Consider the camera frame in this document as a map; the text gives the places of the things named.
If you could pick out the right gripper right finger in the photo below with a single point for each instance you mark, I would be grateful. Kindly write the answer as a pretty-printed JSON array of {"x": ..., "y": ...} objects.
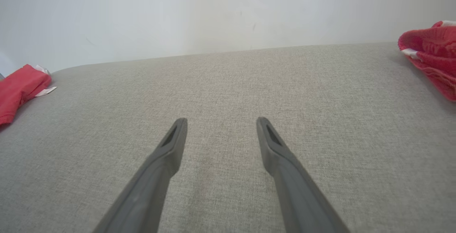
[{"x": 295, "y": 190}]

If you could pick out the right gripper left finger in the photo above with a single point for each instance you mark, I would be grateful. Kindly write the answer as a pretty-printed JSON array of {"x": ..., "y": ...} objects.
[{"x": 146, "y": 186}]

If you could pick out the red basketball shorts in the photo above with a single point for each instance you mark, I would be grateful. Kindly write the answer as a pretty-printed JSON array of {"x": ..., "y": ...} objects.
[{"x": 434, "y": 51}]

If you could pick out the red basketball jersey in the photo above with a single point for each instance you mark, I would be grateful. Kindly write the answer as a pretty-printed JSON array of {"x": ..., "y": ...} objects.
[{"x": 17, "y": 90}]

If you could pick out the grey fabric sofa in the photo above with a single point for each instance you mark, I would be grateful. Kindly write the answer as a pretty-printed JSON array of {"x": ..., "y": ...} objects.
[{"x": 221, "y": 90}]

